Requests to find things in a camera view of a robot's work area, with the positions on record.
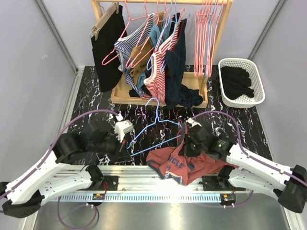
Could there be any teal tank top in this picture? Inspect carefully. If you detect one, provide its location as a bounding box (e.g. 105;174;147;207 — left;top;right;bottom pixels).
136;23;168;88

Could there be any brown tank top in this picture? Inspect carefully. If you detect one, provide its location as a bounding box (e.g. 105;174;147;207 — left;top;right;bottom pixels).
130;12;165;85

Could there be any aluminium mounting rail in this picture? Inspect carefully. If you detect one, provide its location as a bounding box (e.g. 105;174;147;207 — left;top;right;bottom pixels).
41;165;235;205

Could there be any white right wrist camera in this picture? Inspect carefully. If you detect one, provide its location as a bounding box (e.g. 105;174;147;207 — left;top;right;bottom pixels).
186;118;202;127

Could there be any black tank top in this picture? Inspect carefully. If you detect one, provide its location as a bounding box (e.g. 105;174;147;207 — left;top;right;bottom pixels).
220;66;254;100

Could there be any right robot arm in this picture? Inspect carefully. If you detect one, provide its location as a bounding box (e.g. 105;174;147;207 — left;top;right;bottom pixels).
184;125;307;213

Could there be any black marble pattern mat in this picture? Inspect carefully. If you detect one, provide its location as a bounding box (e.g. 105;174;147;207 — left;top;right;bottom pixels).
72;66;272;166

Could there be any bundle of empty pink hangers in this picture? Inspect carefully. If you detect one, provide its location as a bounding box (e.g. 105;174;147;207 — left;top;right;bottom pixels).
194;0;226;78

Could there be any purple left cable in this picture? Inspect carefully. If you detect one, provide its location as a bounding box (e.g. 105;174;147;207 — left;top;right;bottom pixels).
0;109;120;199

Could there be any black skirt on rack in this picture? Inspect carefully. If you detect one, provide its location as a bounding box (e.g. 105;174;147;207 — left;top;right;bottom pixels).
91;5;125;92

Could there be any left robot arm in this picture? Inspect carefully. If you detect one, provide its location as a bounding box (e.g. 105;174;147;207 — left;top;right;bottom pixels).
0;129;131;219

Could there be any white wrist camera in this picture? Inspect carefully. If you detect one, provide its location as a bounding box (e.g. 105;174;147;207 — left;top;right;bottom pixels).
186;118;202;127
114;114;134;143

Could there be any white perforated plastic basket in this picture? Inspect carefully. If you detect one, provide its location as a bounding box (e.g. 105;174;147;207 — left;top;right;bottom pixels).
218;58;265;108

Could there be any blue white striped tank top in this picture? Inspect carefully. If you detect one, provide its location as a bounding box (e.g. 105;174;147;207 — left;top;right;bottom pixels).
114;15;155;99

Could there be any light blue wire hanger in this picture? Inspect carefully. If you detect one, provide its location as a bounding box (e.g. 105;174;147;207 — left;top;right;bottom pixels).
127;97;183;157

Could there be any wooden clothes rack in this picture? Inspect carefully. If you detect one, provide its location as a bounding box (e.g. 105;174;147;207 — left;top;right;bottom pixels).
92;0;233;108

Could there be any wooden clip hanger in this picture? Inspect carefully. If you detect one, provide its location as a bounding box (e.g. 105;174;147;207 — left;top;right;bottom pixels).
89;0;119;40

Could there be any maroon tank top grey trim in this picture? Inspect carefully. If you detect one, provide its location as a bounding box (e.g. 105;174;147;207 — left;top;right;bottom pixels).
146;124;228;186

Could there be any pink hanger striped top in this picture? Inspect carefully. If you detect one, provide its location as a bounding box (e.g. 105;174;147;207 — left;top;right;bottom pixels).
102;1;156;69

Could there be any navy tank top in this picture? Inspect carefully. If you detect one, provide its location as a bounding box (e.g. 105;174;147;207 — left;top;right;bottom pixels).
165;19;203;110

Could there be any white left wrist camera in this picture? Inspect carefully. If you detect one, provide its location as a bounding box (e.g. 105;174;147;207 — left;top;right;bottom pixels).
114;114;134;143

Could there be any pink hanger brown top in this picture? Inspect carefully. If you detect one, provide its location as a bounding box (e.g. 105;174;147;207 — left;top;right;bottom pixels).
126;0;163;69

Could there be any red white striped tank top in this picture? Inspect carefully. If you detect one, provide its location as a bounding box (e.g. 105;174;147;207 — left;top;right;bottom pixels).
144;20;182;103

